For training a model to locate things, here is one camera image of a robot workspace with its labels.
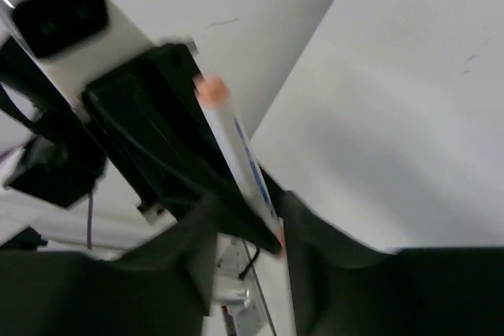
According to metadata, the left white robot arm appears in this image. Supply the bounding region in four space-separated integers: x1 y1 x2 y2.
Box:
1 0 281 253

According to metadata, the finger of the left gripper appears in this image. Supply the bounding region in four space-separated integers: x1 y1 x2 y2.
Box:
81 43 281 253

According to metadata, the peach capped horizontal marker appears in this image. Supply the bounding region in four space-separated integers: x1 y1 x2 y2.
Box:
194 76 285 259

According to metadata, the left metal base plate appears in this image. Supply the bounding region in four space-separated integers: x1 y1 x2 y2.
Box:
213 238 276 336

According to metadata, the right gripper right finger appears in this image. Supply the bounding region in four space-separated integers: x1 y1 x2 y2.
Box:
272 188 503 335

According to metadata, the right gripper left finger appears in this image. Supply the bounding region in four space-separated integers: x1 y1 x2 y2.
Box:
1 194 220 335

